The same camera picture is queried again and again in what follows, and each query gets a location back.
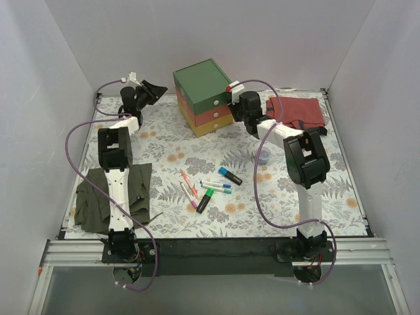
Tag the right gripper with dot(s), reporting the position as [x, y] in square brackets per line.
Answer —
[237, 109]

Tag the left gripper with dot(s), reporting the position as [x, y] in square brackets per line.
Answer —
[146, 94]

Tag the pink drawer box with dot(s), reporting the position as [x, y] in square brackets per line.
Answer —
[209, 116]

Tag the yellow bottom drawer box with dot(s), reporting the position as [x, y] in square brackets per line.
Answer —
[205, 129]

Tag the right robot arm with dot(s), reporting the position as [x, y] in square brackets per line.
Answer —
[306, 162]

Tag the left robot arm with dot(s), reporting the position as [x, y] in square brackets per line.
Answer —
[115, 157]

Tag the blue cap black highlighter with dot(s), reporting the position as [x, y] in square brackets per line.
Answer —
[227, 174]

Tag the red folded cloth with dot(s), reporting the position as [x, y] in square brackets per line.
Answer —
[298, 113]

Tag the white blue marker pen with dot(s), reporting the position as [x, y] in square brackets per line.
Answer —
[215, 184]

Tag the white teal marker pen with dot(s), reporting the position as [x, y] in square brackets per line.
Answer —
[218, 189]

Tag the orange pink marker pen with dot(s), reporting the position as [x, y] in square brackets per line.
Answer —
[189, 183]

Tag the green cap black highlighter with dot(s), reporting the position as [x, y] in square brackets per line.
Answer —
[205, 200]

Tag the white magenta marker pen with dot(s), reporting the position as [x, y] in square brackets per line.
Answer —
[189, 197]

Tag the olive green folded cloth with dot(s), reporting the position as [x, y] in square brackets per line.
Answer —
[92, 209]

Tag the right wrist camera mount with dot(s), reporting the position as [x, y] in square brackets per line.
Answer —
[234, 90]

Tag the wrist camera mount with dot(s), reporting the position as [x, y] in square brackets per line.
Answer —
[234, 90]
[131, 78]

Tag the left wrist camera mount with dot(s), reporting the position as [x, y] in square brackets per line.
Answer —
[131, 78]

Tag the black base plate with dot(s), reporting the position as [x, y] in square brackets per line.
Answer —
[228, 256]

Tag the aluminium frame rail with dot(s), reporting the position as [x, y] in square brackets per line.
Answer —
[221, 276]

